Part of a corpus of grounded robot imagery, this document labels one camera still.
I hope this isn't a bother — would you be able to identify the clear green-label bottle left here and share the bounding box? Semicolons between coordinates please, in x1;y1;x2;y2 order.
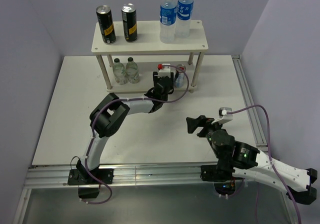
112;58;128;85

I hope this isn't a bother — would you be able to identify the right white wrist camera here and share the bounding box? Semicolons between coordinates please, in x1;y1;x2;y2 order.
211;107;233;125

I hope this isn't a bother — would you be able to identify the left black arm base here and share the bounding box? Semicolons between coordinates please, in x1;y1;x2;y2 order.
67;168;114;199

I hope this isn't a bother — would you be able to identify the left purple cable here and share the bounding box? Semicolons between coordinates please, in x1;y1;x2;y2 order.
79;64;190;205

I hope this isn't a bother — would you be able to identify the aluminium rail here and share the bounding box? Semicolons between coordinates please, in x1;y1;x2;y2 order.
23;162;251;190
231;55;268;152

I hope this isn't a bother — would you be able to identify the clear green-label bottle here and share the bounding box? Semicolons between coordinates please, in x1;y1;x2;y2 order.
125;57;140;84
112;58;128;85

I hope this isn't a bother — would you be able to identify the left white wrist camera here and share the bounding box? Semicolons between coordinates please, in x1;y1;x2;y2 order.
157;63;171;78

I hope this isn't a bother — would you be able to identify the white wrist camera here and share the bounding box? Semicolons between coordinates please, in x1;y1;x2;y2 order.
211;107;233;125
157;63;171;78

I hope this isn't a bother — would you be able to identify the beige two-tier wooden shelf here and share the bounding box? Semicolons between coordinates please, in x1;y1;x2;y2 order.
91;20;209;94

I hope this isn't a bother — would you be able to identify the aluminium front rail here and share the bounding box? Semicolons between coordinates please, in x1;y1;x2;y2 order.
23;162;251;190

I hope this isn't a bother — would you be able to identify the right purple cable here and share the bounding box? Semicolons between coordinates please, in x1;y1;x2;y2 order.
226;104;302;224

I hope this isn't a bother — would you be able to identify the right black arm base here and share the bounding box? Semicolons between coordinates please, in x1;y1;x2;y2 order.
200;164;236;197

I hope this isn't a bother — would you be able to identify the black yellow-label can front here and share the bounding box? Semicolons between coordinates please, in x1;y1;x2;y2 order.
121;3;138;43

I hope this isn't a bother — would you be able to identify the silver red-tab slim can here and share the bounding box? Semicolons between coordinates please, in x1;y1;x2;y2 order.
174;64;186;88

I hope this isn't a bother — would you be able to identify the blue-label water bottle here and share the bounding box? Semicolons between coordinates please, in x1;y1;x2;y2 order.
159;0;177;44
175;0;194;38

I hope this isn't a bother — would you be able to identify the black yellow-label can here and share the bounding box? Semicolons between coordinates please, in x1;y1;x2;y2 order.
121;3;138;43
96;5;116;44

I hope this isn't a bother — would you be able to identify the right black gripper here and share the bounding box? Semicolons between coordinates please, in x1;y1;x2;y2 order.
185;114;226;144

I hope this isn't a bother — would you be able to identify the clear green-label bottle right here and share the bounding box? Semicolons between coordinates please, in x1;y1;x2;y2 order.
125;57;140;84

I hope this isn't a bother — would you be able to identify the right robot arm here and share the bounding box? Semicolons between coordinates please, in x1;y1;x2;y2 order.
186;114;318;205

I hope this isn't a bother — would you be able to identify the aluminium right side rail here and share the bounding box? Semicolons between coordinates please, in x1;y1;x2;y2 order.
231;55;268;152

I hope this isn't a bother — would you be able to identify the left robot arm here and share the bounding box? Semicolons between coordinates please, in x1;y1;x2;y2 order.
70;69;174;184

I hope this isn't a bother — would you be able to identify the purple cable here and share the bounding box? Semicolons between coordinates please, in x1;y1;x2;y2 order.
79;64;190;205
226;104;302;224

